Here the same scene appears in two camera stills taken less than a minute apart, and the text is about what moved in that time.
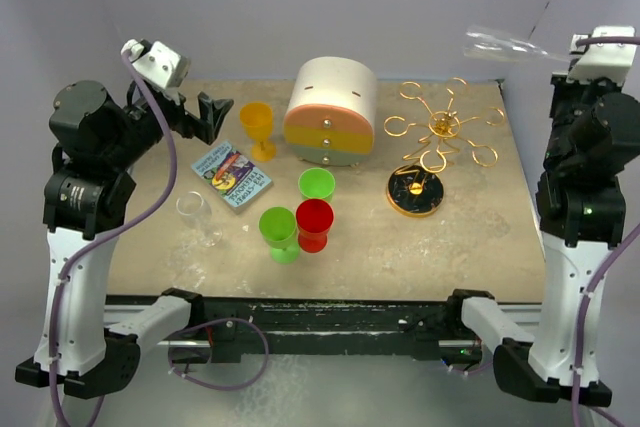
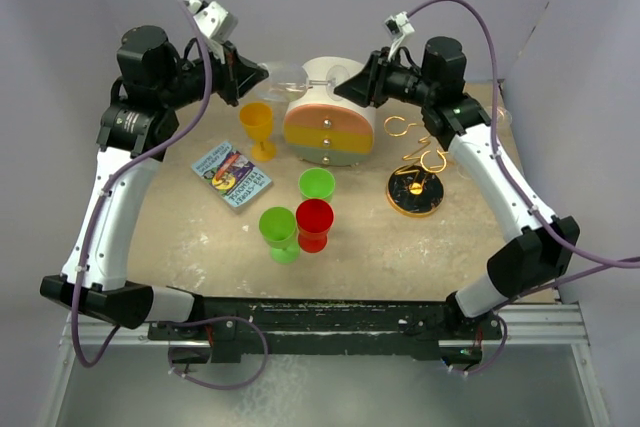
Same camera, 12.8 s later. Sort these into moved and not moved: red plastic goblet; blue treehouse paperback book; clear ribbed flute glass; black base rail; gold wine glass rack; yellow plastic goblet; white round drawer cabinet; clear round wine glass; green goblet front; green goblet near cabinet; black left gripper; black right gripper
Moved: black left gripper; black right gripper; clear ribbed flute glass; clear round wine glass
Not moved: gold wine glass rack; white round drawer cabinet; blue treehouse paperback book; black base rail; green goblet front; yellow plastic goblet; red plastic goblet; green goblet near cabinet
